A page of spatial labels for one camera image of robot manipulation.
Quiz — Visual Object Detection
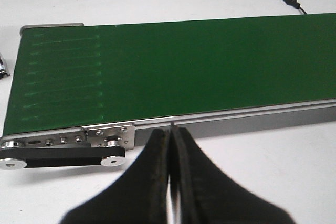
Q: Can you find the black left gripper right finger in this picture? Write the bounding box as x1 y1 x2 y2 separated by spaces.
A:
169 126 293 223

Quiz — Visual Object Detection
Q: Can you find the aluminium conveyor frame rail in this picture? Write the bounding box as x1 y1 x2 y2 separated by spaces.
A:
0 23 336 170

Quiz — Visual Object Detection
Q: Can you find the silver metal part at edge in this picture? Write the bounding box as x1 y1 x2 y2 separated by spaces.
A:
0 55 10 79

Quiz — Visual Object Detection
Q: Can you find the black timing drive belt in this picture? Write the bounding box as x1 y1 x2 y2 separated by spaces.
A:
1 146 125 170

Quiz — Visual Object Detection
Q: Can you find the black cable plug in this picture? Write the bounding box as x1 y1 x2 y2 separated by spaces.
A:
282 0 308 15

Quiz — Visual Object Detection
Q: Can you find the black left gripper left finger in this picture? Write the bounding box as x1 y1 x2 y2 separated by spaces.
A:
61 129 169 223

